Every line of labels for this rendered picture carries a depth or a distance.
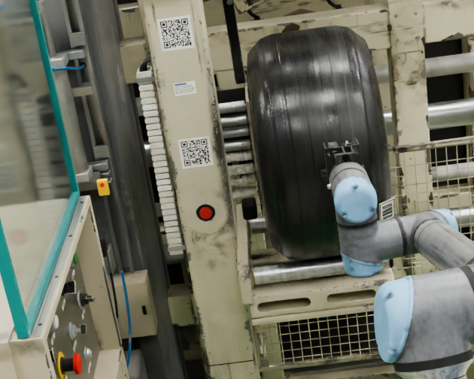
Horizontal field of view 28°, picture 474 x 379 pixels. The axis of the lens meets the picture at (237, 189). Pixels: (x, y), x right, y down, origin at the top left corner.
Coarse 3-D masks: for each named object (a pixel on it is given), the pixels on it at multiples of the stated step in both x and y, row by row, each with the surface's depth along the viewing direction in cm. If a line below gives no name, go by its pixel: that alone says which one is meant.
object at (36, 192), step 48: (0, 0) 157; (0, 48) 153; (0, 96) 149; (48, 96) 182; (0, 144) 146; (48, 144) 177; (0, 192) 143; (48, 192) 172; (0, 240) 139; (48, 240) 168
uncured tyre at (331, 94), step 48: (288, 48) 215; (336, 48) 212; (288, 96) 206; (336, 96) 206; (288, 144) 205; (384, 144) 207; (288, 192) 207; (384, 192) 210; (288, 240) 216; (336, 240) 216
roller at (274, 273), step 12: (276, 264) 230; (288, 264) 229; (300, 264) 229; (312, 264) 228; (324, 264) 228; (336, 264) 228; (384, 264) 228; (252, 276) 229; (264, 276) 229; (276, 276) 229; (288, 276) 229; (300, 276) 229; (312, 276) 229; (324, 276) 230
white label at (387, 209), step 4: (388, 200) 210; (392, 200) 211; (380, 204) 210; (384, 204) 210; (388, 204) 211; (392, 204) 212; (380, 208) 211; (384, 208) 211; (388, 208) 212; (392, 208) 212; (380, 212) 211; (384, 212) 212; (388, 212) 213; (392, 212) 213; (380, 216) 212; (384, 216) 213; (388, 216) 213; (392, 216) 214
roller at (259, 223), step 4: (252, 220) 255; (256, 220) 255; (260, 220) 255; (264, 220) 255; (252, 224) 254; (256, 224) 254; (260, 224) 254; (264, 224) 254; (252, 228) 254; (256, 228) 254; (260, 228) 254; (264, 228) 254; (252, 232) 255; (256, 232) 255; (260, 232) 256; (264, 232) 256
